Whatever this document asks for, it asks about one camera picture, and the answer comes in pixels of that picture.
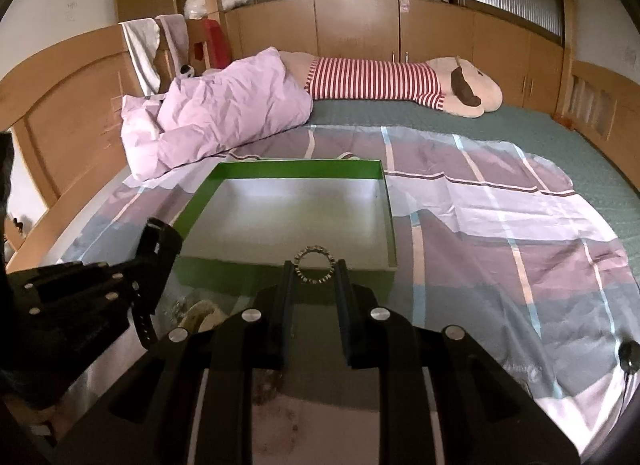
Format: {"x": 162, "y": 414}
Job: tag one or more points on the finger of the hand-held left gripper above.
{"x": 75, "y": 306}
{"x": 160, "y": 242}

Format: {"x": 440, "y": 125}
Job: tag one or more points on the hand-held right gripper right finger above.
{"x": 342, "y": 290}

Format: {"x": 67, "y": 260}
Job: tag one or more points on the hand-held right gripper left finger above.
{"x": 288, "y": 290}

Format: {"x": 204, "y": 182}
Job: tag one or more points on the green cardboard box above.
{"x": 280, "y": 210}

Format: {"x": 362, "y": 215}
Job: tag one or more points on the pile of mixed jewelry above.
{"x": 197, "y": 316}

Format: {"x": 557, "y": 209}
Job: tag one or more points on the pink duvet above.
{"x": 225, "y": 105}

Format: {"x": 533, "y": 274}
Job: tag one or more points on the wooden headboard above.
{"x": 65, "y": 115}

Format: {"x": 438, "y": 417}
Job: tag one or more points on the plaid bed sheet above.
{"x": 500, "y": 245}

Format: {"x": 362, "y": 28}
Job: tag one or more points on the small panda toy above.
{"x": 185, "y": 70}

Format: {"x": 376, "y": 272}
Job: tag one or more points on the white towel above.
{"x": 142, "y": 50}

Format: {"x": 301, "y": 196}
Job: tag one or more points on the red bag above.
{"x": 217, "y": 45}

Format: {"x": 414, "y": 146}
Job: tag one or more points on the pink towel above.
{"x": 172, "y": 35}

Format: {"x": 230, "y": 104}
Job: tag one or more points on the striped shirt plush toy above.
{"x": 375, "y": 77}

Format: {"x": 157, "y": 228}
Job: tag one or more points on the clear plastic bag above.
{"x": 200, "y": 2}

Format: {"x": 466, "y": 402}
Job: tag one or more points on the wooden cabinet row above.
{"x": 360, "y": 30}

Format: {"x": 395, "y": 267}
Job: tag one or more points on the wooden footboard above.
{"x": 620, "y": 115}

